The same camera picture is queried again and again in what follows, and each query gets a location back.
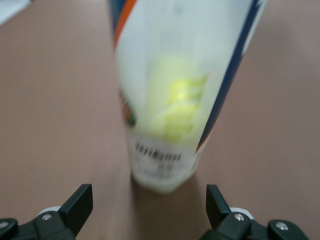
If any white blue tennis ball can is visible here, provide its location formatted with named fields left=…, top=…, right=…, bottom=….
left=107, top=0, right=268, bottom=195

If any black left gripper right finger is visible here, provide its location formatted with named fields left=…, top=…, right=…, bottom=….
left=199, top=184, right=308, bottom=240

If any white table edge rail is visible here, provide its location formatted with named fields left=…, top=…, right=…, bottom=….
left=0, top=0, right=36, bottom=26

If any yellow tennis ball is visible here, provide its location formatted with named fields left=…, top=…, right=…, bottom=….
left=144, top=53, right=210, bottom=142

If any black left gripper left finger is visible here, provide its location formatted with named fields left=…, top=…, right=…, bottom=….
left=0, top=183, right=94, bottom=240

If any brown table cover sheet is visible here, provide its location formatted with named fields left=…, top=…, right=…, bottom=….
left=0, top=0, right=320, bottom=240

